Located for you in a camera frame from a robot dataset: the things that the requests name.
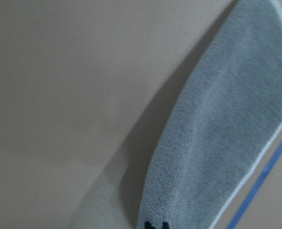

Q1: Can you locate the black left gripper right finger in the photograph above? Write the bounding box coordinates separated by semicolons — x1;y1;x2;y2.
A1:
162;222;170;229

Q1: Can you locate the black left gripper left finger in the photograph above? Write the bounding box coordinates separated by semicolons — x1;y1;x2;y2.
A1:
144;221;153;229

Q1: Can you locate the pink and grey towel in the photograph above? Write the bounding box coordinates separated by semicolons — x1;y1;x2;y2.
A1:
137;0;282;229

